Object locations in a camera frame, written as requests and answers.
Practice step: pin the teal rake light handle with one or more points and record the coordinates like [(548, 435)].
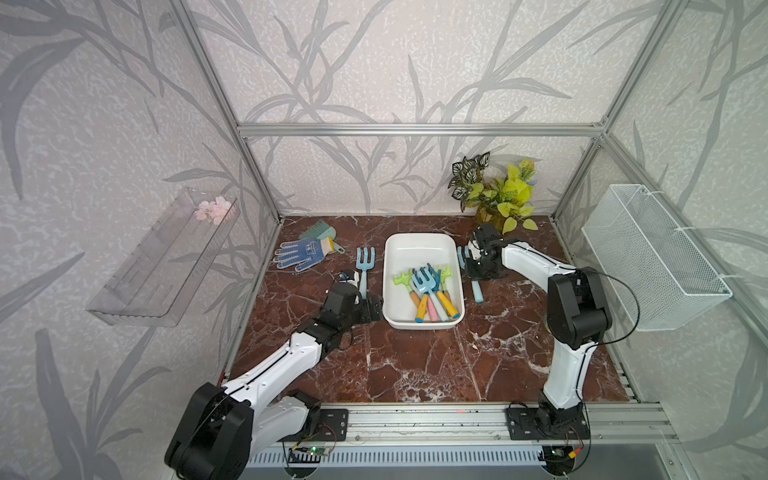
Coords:
[(476, 291)]

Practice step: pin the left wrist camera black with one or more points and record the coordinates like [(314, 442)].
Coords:
[(485, 233)]

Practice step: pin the pink artificial flowers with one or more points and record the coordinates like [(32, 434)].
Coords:
[(213, 211)]

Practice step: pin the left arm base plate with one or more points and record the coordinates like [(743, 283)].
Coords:
[(323, 424)]

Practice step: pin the aluminium front rail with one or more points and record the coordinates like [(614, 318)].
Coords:
[(453, 424)]

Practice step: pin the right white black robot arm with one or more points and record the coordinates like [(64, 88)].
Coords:
[(576, 313)]

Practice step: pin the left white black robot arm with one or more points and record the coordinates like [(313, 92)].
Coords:
[(223, 427)]

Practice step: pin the blue white work glove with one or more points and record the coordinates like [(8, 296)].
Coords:
[(303, 254)]

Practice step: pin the green rake wooden handle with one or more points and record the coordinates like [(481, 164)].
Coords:
[(405, 279)]

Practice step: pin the blue rake pink handle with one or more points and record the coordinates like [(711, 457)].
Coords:
[(431, 314)]

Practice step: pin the aluminium frame crossbar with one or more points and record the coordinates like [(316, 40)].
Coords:
[(253, 130)]

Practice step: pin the white wire mesh basket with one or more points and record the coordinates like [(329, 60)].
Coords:
[(659, 275)]

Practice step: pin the green potted plant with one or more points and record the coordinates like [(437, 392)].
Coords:
[(505, 202)]

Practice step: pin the blue rake yellow handle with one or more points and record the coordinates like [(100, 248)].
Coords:
[(420, 283)]

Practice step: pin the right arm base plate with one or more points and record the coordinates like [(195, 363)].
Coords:
[(545, 422)]

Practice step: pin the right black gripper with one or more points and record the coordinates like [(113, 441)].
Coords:
[(472, 275)]

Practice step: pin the white storage box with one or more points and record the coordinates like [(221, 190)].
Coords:
[(408, 251)]

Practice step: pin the dark patterned leaf plant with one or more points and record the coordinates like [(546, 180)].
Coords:
[(467, 181)]

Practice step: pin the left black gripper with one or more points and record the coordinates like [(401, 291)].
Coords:
[(377, 310)]

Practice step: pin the light blue hand rake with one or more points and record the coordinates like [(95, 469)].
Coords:
[(365, 262)]

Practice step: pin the teal rake white handle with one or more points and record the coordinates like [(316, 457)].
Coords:
[(432, 287)]

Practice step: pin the clear acrylic wall shelf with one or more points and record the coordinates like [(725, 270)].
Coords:
[(158, 281)]

